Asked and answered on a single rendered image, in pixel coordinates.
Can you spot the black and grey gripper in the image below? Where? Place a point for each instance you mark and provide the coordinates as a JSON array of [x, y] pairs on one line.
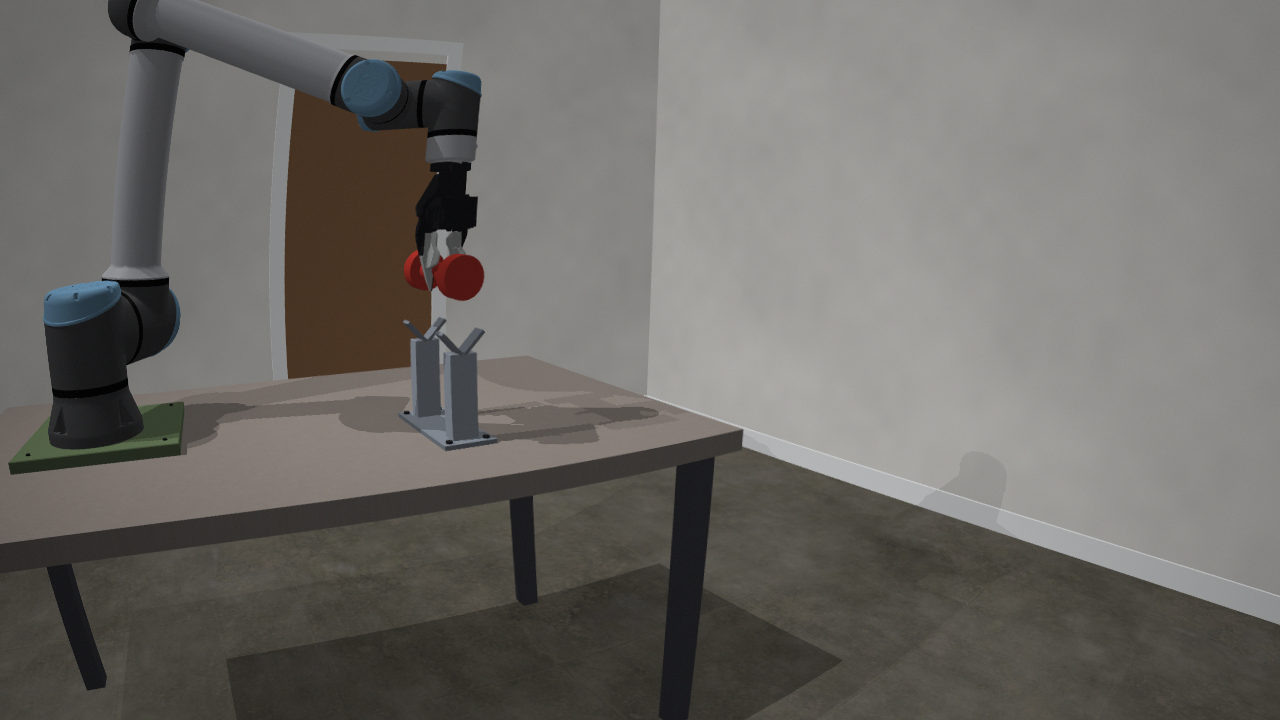
[[458, 214]]

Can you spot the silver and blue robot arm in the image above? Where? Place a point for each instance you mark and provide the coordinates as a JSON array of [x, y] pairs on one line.
[[93, 330]]

